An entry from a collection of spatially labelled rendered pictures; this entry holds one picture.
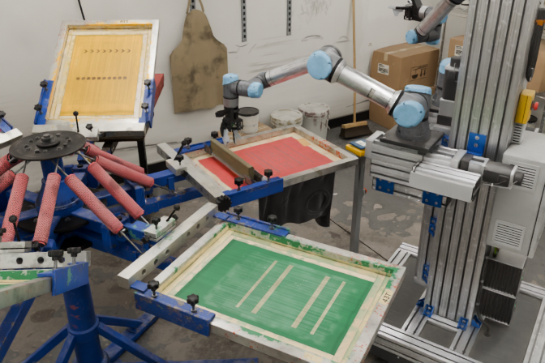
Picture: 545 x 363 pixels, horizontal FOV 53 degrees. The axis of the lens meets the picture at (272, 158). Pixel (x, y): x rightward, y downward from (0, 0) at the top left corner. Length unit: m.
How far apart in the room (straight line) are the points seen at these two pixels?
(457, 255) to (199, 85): 2.79
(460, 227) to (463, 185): 0.49
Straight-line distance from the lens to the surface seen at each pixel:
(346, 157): 2.92
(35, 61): 4.41
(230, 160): 2.76
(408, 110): 2.29
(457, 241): 2.85
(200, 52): 4.75
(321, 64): 2.33
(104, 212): 2.24
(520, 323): 3.26
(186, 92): 4.76
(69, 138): 2.46
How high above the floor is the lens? 2.22
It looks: 25 degrees down
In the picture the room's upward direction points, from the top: straight up
